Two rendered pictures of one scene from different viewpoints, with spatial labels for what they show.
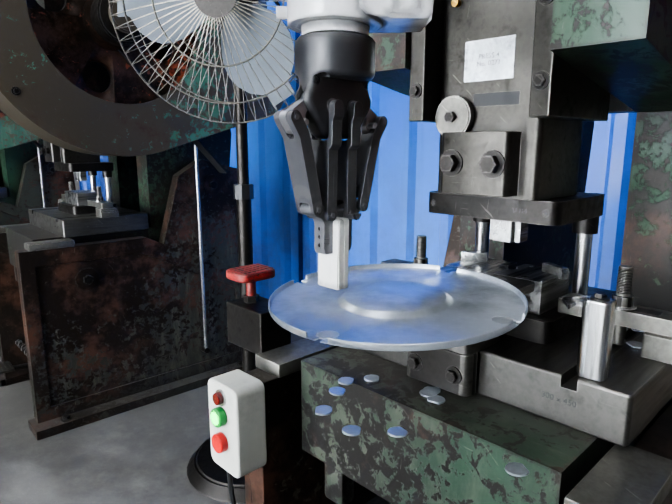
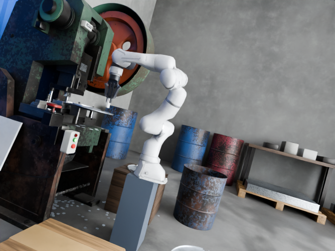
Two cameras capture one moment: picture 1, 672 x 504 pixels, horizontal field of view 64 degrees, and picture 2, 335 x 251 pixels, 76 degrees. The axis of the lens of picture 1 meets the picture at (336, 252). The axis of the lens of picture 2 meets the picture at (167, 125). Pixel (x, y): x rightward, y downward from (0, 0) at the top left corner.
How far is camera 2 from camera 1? 1.79 m
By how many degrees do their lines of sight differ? 119
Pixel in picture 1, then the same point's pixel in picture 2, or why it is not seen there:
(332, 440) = not seen: hidden behind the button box
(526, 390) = (86, 121)
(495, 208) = (77, 92)
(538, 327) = not seen: hidden behind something
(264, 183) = not seen: outside the picture
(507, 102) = (84, 75)
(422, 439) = (87, 131)
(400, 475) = (83, 140)
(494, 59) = (84, 67)
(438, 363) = (82, 120)
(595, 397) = (93, 120)
